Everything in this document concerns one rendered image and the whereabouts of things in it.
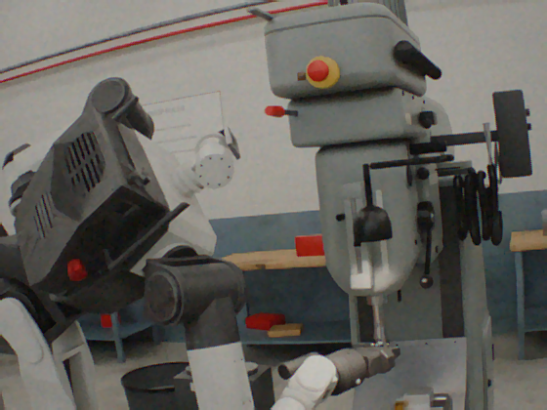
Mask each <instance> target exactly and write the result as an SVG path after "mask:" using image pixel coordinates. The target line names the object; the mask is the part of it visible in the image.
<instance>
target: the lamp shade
mask: <svg viewBox="0 0 547 410"><path fill-rule="evenodd" d="M353 234H354V241H355V242H373V241H382V240H386V239H390V238H393V235H392V225H391V221H390V217H389V215H388V212H387V211H386V210H385V209H383V208H381V207H379V206H375V205H372V206H365V207H363V208H361V209H360V210H359V211H357V212H356V213H355V218H354V223H353Z"/></svg>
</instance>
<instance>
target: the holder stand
mask: <svg viewBox="0 0 547 410"><path fill-rule="evenodd" d="M245 368H246V373H247V378H248V381H249V383H250V388H251V392H252V397H253V402H254V406H255V408H256V409H257V410H271V409H272V407H273V406H274V405H275V399H274V383H273V376H272V368H271V366H258V365H257V364H256V363H253V362H245ZM173 383H174V387H175V391H176V397H177V404H178V410H199V407H198V402H197V396H196V391H195V389H194V385H193V380H192V375H191V370H190V366H187V367H186V370H185V371H184V372H182V373H180V374H179V375H177V376H176V377H174V378H173Z"/></svg>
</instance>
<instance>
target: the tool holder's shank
mask: <svg viewBox="0 0 547 410"><path fill-rule="evenodd" d="M373 319H374V339H375V343H377V344H379V343H383V342H386V338H388V336H387V332H386V328H385V324H386V323H385V314H384V305H376V306H373Z"/></svg>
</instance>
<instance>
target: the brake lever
mask: <svg viewBox="0 0 547 410"><path fill-rule="evenodd" d="M265 113H266V115H268V116H271V117H276V118H281V117H282V116H283V115H286V116H298V111H297V110H289V109H284V108H283V107H282V106H281V105H268V106H266V108H265Z"/></svg>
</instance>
